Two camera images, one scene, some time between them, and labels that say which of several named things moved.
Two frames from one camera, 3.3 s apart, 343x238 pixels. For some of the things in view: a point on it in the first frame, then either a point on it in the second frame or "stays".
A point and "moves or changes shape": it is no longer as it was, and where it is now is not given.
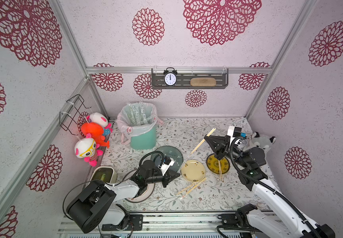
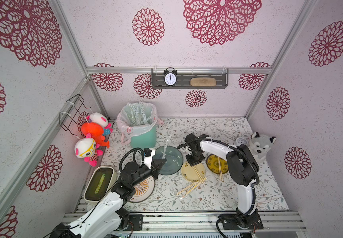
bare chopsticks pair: [220, 172] stays
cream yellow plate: [193, 170] stays
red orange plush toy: [96, 131] stays
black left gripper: [168, 177] to [155, 168]
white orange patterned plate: [143, 198] stays
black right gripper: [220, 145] to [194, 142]
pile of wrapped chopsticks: [186, 190] stays
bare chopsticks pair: [202, 141] moves or changes shape
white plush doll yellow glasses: [87, 148] stays
